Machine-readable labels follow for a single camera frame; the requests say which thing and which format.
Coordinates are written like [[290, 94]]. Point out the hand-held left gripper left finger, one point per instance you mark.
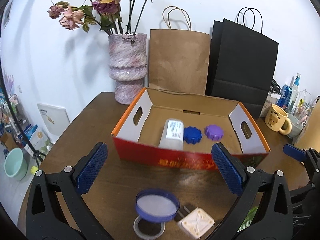
[[92, 170]]

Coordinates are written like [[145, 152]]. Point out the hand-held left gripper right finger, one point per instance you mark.
[[227, 172]]

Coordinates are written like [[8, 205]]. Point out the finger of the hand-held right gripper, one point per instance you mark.
[[293, 152], [305, 192]]

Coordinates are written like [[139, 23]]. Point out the purple ridged cap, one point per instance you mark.
[[214, 132]]

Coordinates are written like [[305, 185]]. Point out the blue ridged cap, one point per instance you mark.
[[193, 135]]

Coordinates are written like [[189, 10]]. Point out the white cube charger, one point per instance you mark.
[[196, 222]]

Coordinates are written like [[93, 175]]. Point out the red cardboard box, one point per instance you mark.
[[150, 156]]

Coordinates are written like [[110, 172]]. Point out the clear cotton swab container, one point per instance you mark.
[[171, 140]]

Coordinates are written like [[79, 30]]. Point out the translucent blue round lid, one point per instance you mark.
[[156, 205]]

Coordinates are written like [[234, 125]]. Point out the white cup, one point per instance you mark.
[[295, 127]]

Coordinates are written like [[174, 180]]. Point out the yellow bear mug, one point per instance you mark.
[[275, 117]]

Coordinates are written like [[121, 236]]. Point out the clear food container black lid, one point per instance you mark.
[[271, 101]]

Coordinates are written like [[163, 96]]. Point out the blue drink can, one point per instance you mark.
[[285, 96]]

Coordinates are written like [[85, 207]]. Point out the black light stand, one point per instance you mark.
[[37, 155]]

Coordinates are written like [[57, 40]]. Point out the clear glass bottle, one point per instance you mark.
[[296, 90]]

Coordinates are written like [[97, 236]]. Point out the white blue packet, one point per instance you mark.
[[37, 137]]

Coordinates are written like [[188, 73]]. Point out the white printed flat box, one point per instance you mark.
[[52, 120]]

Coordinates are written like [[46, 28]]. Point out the green bucket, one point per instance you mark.
[[15, 165]]

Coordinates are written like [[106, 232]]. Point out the small cardboard box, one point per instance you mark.
[[7, 141]]

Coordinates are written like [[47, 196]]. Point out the black paper bag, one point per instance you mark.
[[242, 60]]

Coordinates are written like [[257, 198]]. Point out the pink mottled vase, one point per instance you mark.
[[127, 60]]

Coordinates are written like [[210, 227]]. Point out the brown paper bag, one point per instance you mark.
[[178, 60]]

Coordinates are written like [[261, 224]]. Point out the dried rose bouquet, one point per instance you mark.
[[107, 5]]

